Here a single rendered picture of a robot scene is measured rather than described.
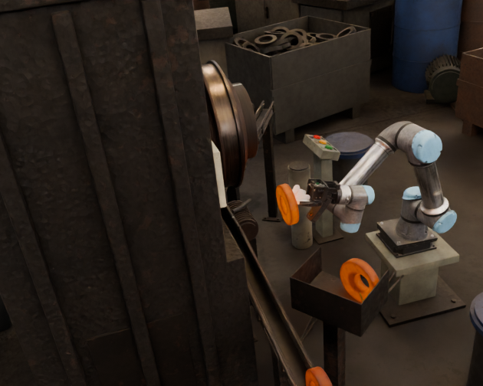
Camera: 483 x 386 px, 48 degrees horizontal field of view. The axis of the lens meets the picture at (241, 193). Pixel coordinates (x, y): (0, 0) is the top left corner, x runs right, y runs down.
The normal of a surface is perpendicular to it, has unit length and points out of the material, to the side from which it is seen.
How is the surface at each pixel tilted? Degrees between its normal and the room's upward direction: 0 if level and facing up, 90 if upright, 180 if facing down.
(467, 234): 0
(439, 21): 90
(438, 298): 0
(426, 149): 84
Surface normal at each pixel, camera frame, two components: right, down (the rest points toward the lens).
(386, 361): -0.09, -0.86
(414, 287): 0.25, 0.47
